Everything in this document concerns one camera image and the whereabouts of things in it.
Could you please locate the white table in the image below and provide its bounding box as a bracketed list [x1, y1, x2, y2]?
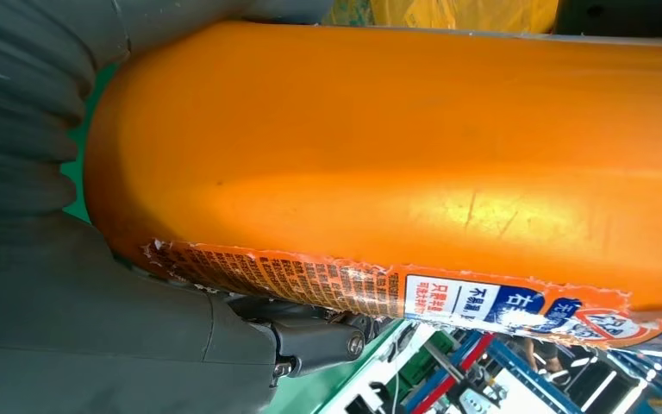
[316, 323, 440, 414]

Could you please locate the red pole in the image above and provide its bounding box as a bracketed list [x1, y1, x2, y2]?
[410, 333, 497, 414]

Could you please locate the blue metal rack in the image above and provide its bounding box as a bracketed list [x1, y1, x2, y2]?
[388, 329, 662, 414]

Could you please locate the person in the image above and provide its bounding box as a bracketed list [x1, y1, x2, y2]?
[521, 336, 564, 373]

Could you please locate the yellow taped cardboard mat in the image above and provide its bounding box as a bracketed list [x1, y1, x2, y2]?
[322, 0, 560, 35]

